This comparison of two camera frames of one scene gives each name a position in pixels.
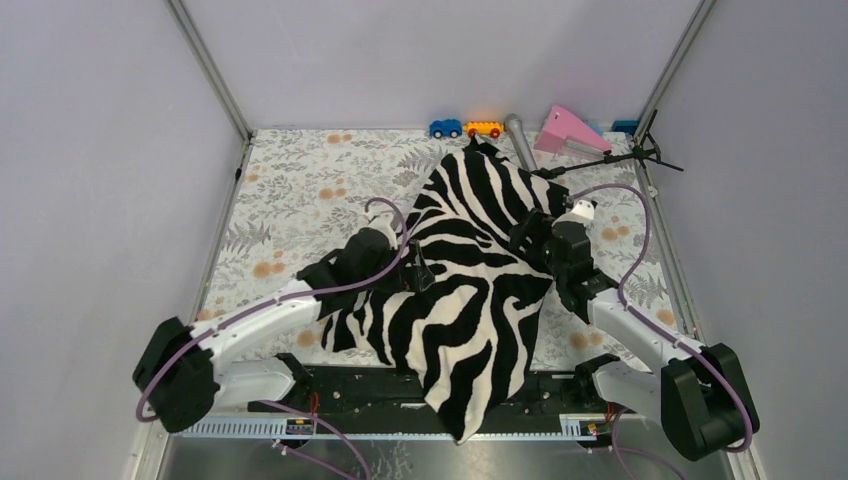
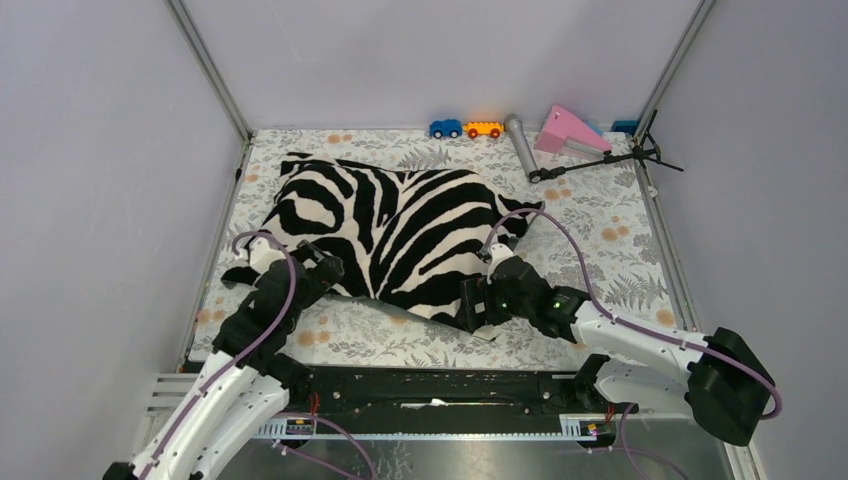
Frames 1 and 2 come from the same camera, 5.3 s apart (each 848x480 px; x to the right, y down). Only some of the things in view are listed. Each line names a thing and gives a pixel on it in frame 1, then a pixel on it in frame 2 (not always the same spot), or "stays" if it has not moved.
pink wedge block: x=562 y=125 stays
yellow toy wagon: x=494 y=128 stays
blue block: x=627 y=126 stays
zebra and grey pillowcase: x=483 y=223 → x=404 y=240
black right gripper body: x=539 y=224 → x=498 y=306
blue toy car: x=439 y=128 stays
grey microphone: x=519 y=133 stays
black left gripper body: x=409 y=276 → x=322 y=275
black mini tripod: x=647 y=147 stays
